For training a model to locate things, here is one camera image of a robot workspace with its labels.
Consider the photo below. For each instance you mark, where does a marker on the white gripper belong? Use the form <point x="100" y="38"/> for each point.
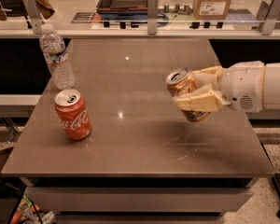
<point x="243" y="85"/>

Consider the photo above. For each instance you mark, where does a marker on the orange gold soda can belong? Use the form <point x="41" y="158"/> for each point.
<point x="182" y="81"/>

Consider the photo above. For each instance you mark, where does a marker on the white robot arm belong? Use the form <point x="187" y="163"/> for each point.
<point x="271" y="87"/>

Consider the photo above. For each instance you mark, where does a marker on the red Coca-Cola can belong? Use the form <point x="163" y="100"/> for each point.
<point x="72" y="111"/>

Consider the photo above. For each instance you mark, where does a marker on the cardboard box with label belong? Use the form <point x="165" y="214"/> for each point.
<point x="211" y="9"/>

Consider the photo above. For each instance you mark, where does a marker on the grey open tray box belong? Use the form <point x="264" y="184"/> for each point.
<point x="123" y="0"/>

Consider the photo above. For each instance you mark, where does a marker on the clear plastic water bottle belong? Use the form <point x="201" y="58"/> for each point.
<point x="56" y="57"/>

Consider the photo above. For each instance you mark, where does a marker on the grey table drawer cabinet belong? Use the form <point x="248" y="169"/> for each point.
<point x="139" y="205"/>

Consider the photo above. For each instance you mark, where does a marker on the colourful items bin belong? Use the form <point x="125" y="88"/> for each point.
<point x="28" y="212"/>

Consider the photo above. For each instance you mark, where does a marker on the right metal glass bracket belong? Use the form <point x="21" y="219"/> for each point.
<point x="271" y="17"/>

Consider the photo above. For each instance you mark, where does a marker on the metal glass bracket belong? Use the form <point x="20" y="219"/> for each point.
<point x="152" y="16"/>
<point x="34" y="15"/>
<point x="271" y="17"/>

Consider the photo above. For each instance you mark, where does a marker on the middle metal glass bracket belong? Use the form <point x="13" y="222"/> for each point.
<point x="152" y="16"/>

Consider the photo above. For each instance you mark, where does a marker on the left metal glass bracket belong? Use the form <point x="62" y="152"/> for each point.
<point x="34" y="15"/>

